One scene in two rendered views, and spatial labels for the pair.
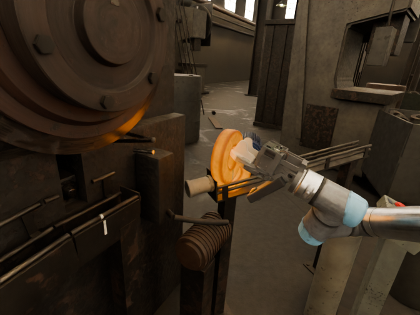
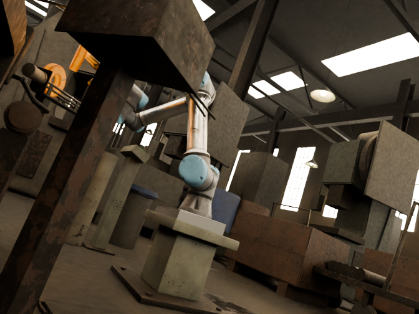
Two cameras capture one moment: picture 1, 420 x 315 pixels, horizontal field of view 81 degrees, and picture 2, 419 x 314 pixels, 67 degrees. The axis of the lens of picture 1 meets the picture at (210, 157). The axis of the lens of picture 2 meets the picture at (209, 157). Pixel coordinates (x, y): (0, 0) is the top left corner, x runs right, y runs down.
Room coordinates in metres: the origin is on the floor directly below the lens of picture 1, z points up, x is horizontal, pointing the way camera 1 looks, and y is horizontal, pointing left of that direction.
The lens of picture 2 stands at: (-0.62, 0.68, 0.30)
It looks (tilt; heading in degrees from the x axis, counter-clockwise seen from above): 12 degrees up; 302
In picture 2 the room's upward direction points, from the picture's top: 20 degrees clockwise
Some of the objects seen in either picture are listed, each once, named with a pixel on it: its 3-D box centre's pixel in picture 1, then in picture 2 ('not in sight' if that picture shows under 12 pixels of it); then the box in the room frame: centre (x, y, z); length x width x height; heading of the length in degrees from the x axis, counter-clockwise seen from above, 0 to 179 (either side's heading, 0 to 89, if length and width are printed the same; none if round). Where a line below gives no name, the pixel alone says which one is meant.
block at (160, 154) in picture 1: (154, 185); (7, 50); (0.72, 0.18, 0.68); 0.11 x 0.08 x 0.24; 62
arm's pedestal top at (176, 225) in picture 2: not in sight; (189, 228); (0.12, -0.53, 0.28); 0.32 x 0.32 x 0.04; 61
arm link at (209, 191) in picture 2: not in sight; (204, 180); (0.13, -0.52, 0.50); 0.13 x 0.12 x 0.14; 103
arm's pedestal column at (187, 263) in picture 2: not in sight; (177, 263); (0.12, -0.53, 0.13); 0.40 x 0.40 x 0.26; 61
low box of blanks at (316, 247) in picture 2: not in sight; (284, 254); (0.24, -2.63, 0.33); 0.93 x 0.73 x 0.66; 159
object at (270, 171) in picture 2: not in sight; (248, 205); (1.76, -4.99, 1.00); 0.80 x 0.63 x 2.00; 157
